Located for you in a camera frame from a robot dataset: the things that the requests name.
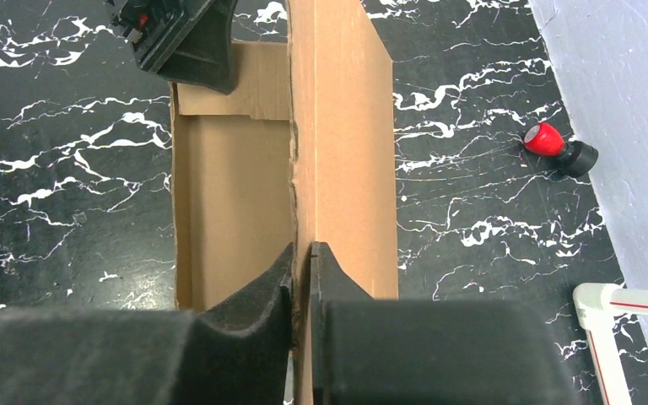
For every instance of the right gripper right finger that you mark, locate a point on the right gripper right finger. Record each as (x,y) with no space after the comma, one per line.
(375,351)

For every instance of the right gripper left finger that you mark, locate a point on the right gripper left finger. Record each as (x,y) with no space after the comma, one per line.
(234,353)

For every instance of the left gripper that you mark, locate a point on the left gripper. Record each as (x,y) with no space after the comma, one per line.
(188,42)

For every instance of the brown cardboard box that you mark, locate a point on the brown cardboard box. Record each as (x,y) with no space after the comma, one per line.
(300,152)

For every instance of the red black stamp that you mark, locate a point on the red black stamp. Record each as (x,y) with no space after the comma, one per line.
(574,158)

